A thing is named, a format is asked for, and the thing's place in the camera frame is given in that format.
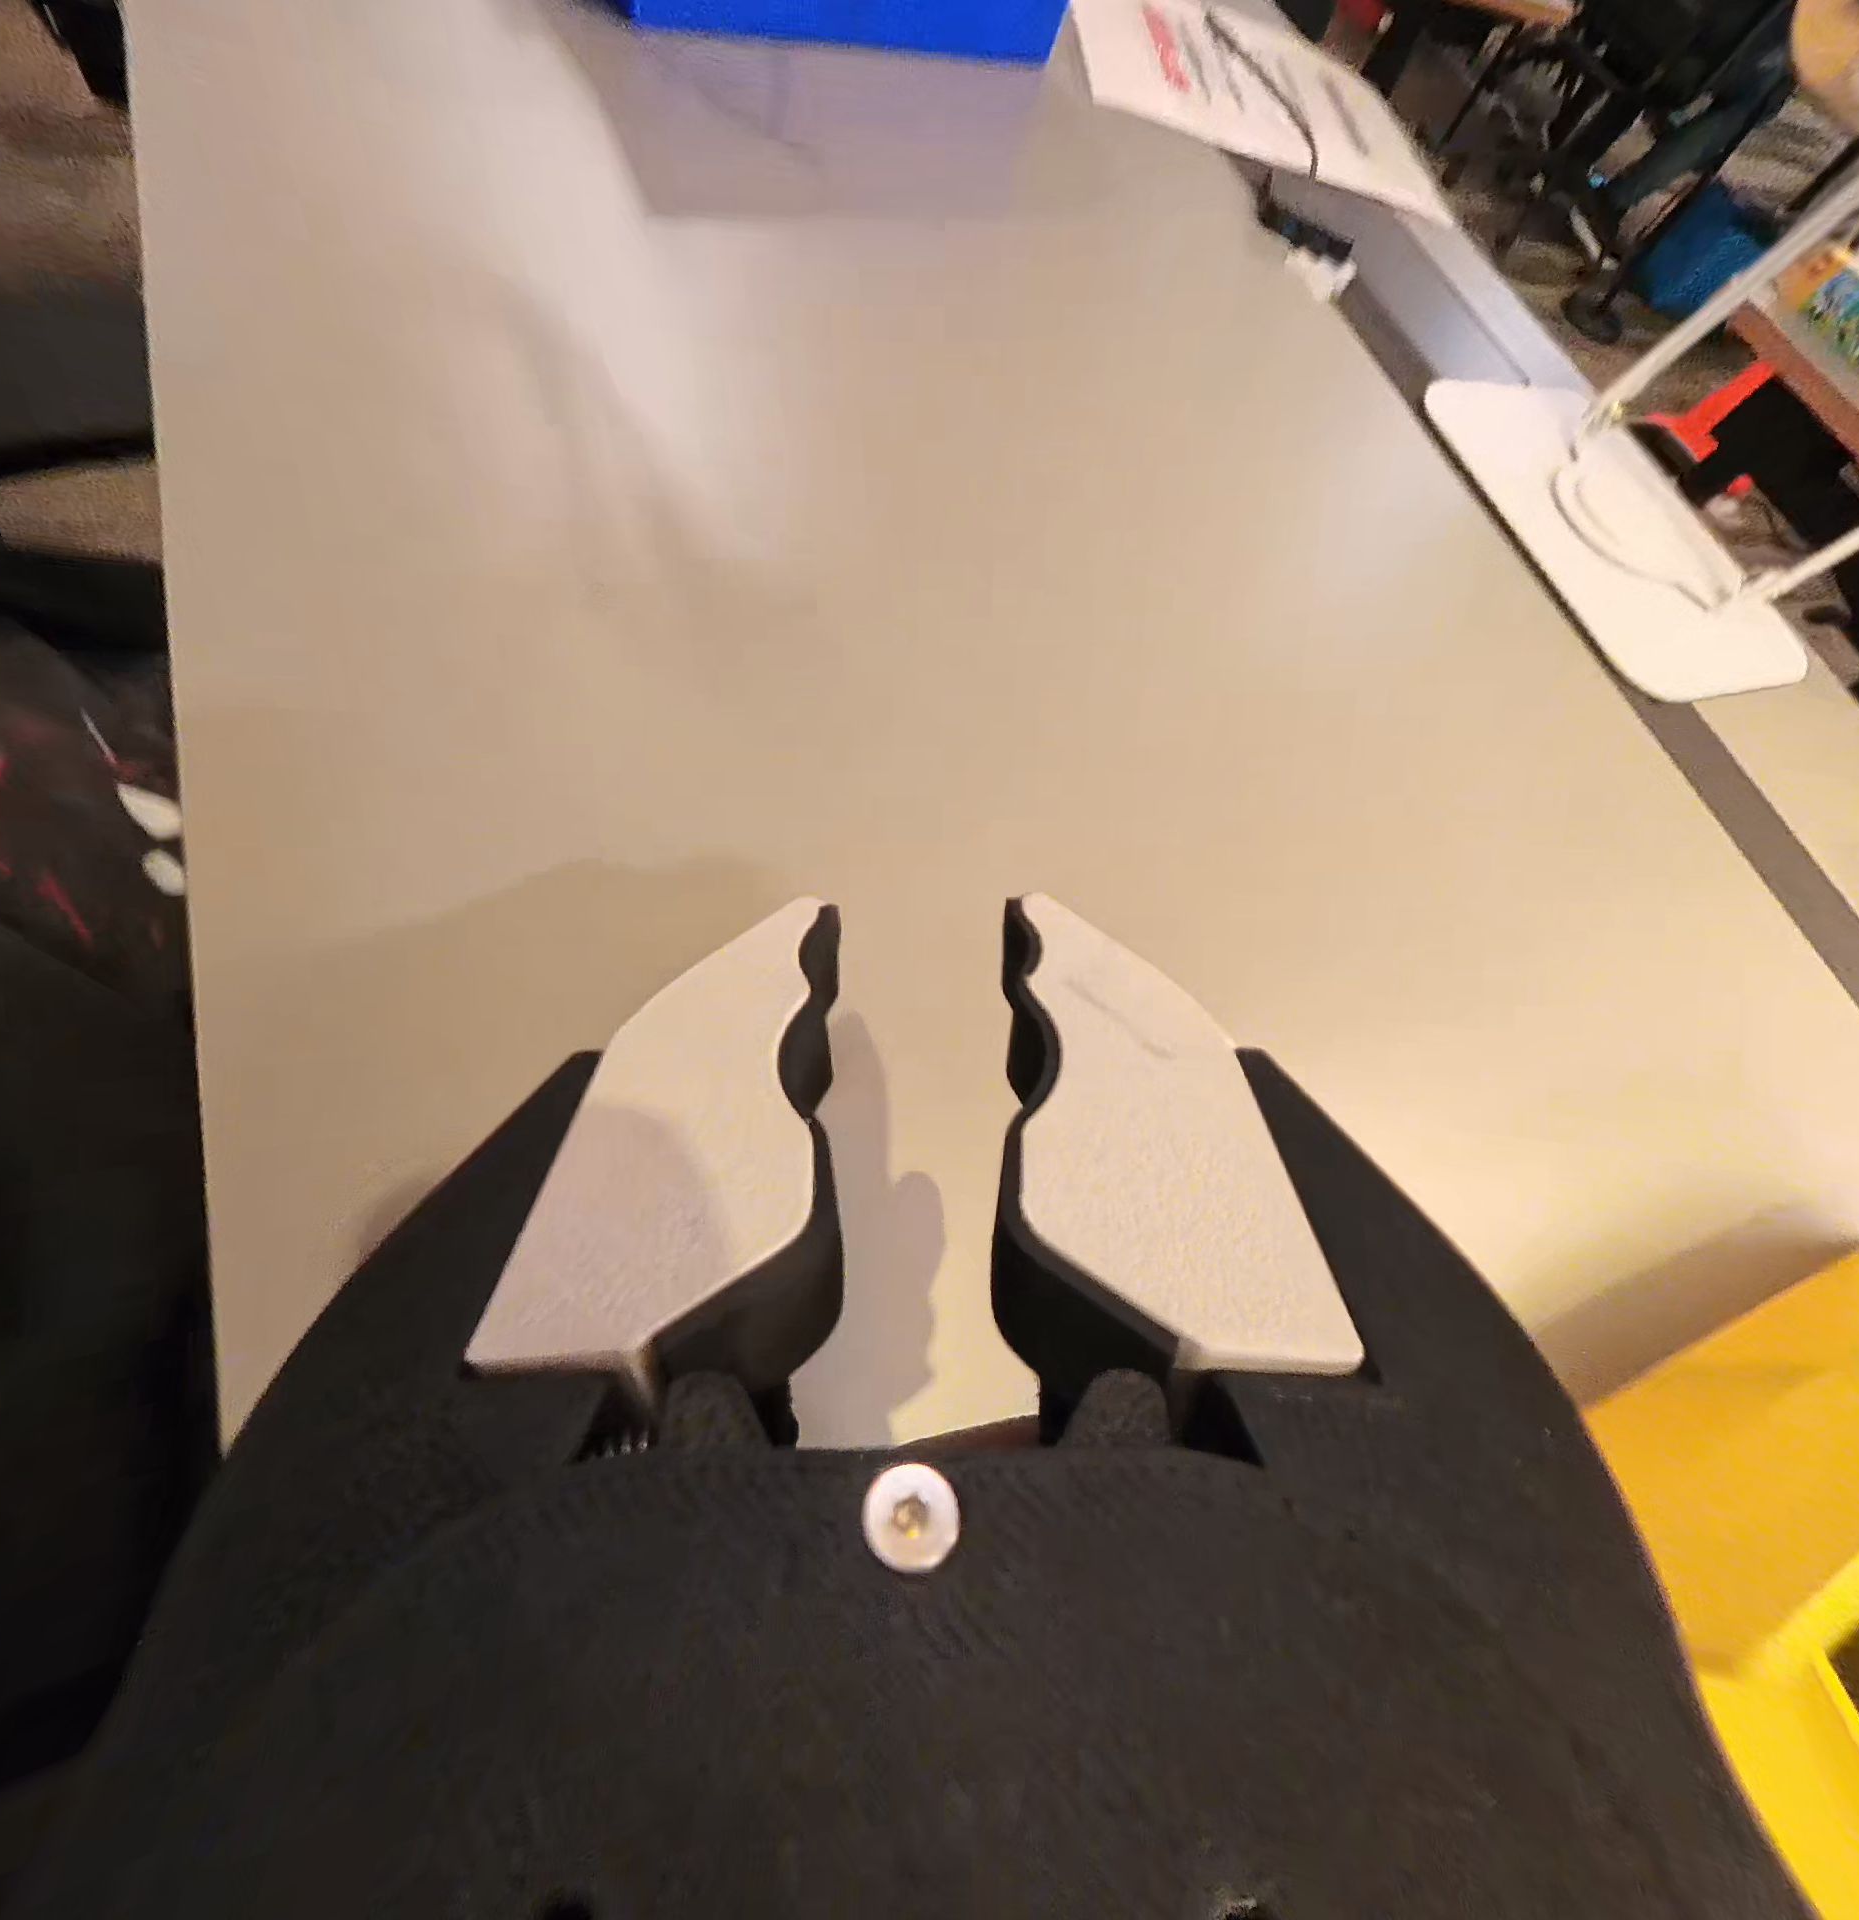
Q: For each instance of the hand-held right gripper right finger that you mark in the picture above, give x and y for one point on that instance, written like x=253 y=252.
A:
x=1169 y=1200

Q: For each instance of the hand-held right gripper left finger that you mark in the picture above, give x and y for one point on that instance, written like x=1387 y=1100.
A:
x=673 y=1200

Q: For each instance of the yellow plastic bin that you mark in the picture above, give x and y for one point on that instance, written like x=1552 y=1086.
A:
x=1753 y=1469

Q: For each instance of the blue plastic bin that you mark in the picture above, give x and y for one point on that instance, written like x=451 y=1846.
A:
x=838 y=23

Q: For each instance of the person's dark clothing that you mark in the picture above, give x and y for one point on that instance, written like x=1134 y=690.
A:
x=57 y=1125

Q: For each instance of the white desk stand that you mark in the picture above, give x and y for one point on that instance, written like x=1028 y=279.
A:
x=1665 y=632

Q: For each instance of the small white plastic piece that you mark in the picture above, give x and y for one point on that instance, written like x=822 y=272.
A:
x=1322 y=277

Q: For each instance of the orange traffic cone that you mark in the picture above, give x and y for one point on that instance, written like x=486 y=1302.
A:
x=1716 y=413

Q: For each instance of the wooden side table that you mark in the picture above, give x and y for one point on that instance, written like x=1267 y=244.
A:
x=1768 y=337

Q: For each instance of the blue bag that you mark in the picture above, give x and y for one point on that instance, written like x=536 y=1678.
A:
x=1703 y=255

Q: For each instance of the colourful toy box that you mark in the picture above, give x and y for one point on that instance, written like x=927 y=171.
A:
x=1843 y=300

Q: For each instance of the laminated instruction sheet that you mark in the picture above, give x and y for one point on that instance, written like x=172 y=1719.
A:
x=1124 y=67

